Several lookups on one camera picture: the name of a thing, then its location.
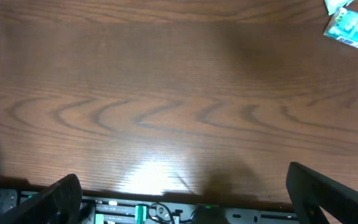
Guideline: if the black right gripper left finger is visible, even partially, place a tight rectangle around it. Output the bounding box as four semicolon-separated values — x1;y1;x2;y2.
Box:
0;174;82;224

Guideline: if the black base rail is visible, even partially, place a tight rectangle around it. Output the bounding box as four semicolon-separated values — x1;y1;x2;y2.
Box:
0;188;298;224

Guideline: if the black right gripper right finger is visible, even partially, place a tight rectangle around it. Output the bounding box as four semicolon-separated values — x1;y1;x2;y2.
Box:
286;162;358;224

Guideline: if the white teal tissue pack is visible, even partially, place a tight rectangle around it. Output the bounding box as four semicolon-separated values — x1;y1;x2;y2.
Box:
323;7;358;48

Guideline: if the teal snack packet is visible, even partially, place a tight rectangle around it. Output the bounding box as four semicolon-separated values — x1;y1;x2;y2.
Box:
324;0;354;16

